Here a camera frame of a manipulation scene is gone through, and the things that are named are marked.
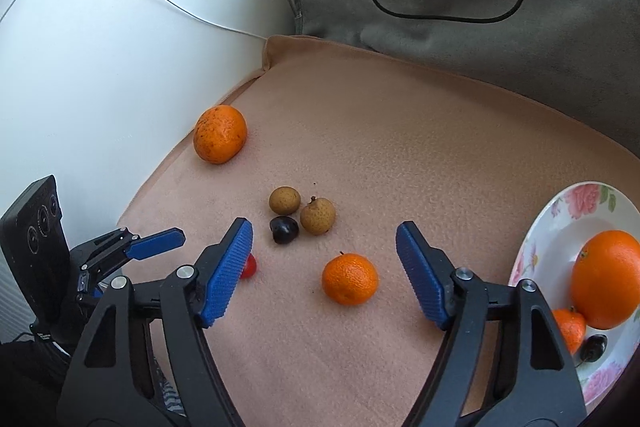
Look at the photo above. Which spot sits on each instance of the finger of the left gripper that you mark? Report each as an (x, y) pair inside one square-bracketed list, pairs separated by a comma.
[(109, 252)]

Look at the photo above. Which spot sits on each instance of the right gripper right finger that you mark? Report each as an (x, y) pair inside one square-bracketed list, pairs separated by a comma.
[(532, 382)]

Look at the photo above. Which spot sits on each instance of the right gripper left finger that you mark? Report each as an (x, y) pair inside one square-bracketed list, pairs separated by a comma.
[(112, 381)]

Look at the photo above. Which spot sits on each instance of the dark purple grape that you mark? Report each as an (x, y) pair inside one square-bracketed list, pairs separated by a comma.
[(284, 230), (591, 350)]

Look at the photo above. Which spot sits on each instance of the small tangerine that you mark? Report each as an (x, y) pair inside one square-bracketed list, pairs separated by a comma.
[(572, 326), (349, 279)]

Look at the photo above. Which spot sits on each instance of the small red cherry tomato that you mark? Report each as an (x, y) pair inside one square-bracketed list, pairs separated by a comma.
[(250, 268)]

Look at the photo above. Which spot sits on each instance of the large smooth orange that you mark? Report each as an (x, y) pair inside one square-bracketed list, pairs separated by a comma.
[(604, 286)]

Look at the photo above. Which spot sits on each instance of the speckled rough orange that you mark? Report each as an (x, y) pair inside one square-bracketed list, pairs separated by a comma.
[(219, 134)]

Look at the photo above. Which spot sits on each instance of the round brown longan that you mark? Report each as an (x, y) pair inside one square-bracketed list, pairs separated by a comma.
[(284, 200)]

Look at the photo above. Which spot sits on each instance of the stemmed brown longan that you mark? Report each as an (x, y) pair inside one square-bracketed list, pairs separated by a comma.
[(318, 216)]

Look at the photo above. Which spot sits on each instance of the floral white plate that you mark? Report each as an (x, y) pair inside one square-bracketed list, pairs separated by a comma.
[(547, 256)]

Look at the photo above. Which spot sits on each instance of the white cabinet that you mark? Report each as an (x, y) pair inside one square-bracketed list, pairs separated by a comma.
[(98, 92)]

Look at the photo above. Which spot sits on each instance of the peach table cloth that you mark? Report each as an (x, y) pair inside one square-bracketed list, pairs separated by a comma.
[(386, 141)]

